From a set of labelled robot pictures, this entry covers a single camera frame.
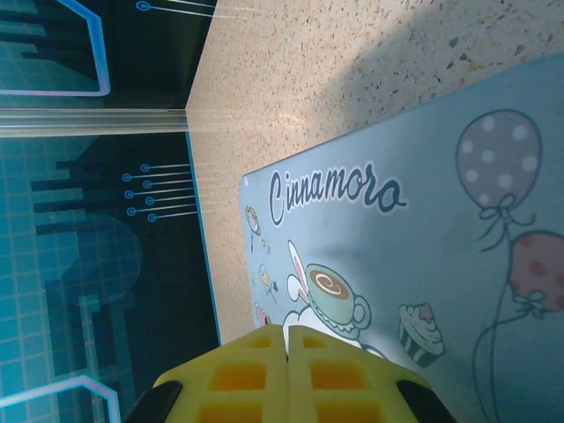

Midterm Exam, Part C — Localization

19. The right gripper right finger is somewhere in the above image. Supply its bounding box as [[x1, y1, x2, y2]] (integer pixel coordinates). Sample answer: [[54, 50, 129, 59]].
[[286, 324, 460, 423]]

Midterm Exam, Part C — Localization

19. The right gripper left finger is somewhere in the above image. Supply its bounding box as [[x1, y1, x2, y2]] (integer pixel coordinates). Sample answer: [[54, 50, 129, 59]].
[[121, 323, 291, 423]]

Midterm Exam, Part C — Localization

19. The blue cartoon tin box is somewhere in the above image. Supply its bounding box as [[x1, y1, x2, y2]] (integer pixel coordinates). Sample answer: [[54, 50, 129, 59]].
[[239, 52, 564, 423]]

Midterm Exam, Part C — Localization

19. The aluminium frame post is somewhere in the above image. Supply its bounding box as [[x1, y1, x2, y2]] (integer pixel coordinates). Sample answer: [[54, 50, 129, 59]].
[[0, 107, 193, 136]]

